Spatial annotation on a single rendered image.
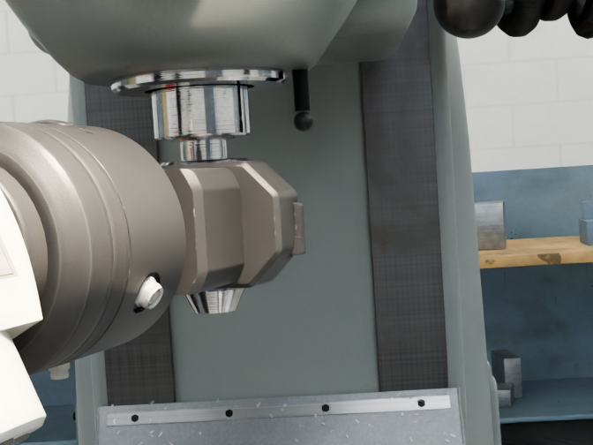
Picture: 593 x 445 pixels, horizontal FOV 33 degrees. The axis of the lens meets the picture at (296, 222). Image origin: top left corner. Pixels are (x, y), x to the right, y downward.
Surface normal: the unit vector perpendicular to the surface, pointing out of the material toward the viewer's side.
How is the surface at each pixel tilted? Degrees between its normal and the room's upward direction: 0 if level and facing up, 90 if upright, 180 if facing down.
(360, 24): 135
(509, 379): 90
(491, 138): 90
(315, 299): 90
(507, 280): 90
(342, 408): 63
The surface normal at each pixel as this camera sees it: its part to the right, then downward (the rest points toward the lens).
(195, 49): 0.08, 0.87
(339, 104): -0.04, 0.06
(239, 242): 0.93, -0.04
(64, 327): 0.31, 0.44
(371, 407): -0.07, -0.40
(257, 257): -0.36, 0.07
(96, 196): 0.85, -0.39
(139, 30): -0.07, 0.70
